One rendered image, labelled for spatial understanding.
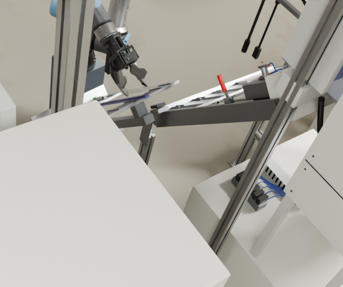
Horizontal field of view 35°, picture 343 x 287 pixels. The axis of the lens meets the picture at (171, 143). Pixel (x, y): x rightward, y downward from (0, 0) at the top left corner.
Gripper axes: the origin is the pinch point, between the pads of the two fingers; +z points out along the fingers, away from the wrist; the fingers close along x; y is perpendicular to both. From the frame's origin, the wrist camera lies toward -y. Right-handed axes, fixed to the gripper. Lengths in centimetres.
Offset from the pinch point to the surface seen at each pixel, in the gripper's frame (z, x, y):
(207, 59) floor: -11, 136, -112
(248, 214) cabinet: 61, 19, -4
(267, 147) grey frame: 38, 3, 41
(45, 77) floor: -46, 36, -130
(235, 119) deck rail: 26.3, 9.8, 27.2
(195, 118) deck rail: 19.5, 11.9, 6.4
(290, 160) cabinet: 55, 55, -8
